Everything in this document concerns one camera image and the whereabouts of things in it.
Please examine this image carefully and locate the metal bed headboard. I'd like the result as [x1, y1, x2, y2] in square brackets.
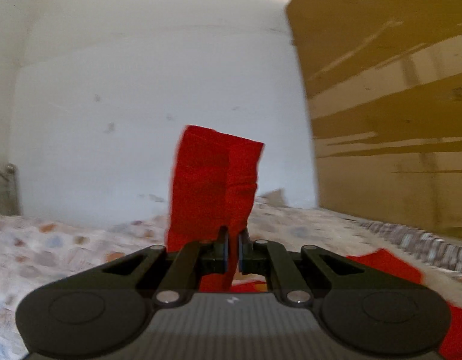
[0, 163, 21, 216]

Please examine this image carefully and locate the wooden plywood wardrobe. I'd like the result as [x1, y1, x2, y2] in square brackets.
[286, 0, 462, 237]

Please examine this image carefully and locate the patterned beige quilt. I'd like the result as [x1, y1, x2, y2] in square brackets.
[0, 194, 462, 359]

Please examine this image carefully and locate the striped black white pink sheet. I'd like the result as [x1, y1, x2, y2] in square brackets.
[357, 220, 462, 275]

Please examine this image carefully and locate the red long-sleeved dress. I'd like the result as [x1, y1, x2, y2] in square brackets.
[166, 125, 462, 359]

